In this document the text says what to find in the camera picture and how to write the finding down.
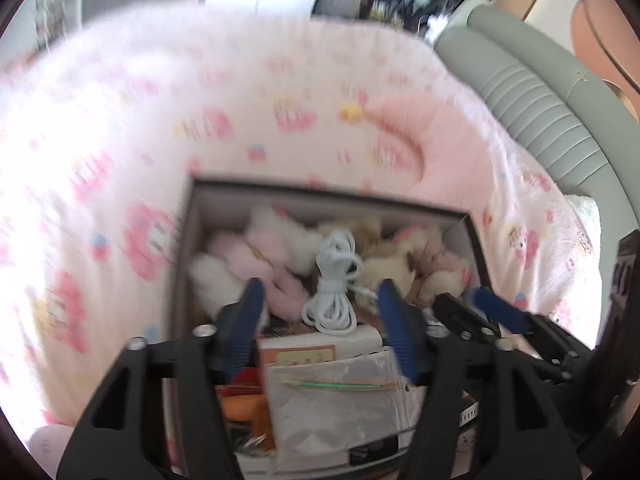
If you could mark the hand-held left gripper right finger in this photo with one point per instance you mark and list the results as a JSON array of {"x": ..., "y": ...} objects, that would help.
[{"x": 395, "y": 332}]

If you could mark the beige cat plush toy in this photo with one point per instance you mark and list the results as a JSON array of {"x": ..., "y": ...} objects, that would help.
[{"x": 390, "y": 265}]

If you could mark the pink white plush toy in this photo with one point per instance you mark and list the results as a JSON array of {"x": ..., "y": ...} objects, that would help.
[{"x": 265, "y": 245}]

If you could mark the pink printed blanket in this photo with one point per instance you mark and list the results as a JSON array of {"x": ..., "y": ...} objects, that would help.
[{"x": 100, "y": 160}]

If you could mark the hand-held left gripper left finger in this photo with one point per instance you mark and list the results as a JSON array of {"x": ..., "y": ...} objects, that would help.
[{"x": 247, "y": 332}]

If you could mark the peach round ball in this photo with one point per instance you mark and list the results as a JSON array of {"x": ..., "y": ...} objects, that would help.
[{"x": 610, "y": 35}]

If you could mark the grey padded headboard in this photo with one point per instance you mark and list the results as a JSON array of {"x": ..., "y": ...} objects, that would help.
[{"x": 540, "y": 100}]

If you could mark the orange white small carton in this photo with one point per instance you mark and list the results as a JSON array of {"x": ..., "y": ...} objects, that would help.
[{"x": 305, "y": 355}]

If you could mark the black cardboard box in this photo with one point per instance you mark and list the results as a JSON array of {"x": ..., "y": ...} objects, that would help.
[{"x": 180, "y": 240}]

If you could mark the clear plastic bag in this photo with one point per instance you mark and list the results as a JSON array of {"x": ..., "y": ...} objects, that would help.
[{"x": 340, "y": 405}]

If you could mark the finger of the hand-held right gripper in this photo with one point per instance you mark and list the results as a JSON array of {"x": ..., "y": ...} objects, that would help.
[
  {"x": 500, "y": 310},
  {"x": 460, "y": 315}
]

